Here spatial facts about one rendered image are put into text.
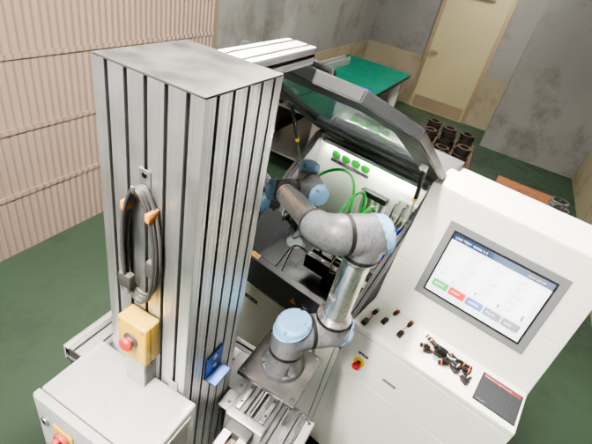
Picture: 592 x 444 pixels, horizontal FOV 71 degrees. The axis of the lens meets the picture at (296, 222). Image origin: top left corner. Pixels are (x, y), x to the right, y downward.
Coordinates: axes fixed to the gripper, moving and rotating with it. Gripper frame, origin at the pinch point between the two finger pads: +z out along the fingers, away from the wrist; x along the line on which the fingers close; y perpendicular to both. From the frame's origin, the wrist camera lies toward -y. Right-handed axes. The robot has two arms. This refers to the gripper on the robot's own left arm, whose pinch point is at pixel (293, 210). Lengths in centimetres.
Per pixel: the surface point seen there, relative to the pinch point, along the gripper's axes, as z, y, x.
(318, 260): 29.2, 6.2, 2.0
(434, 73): 255, -359, -518
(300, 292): 24.9, 21.4, 18.3
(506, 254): 40, -52, 61
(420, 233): 28, -35, 34
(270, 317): 37, 43, 2
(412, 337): 55, -4, 52
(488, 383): 73, -16, 76
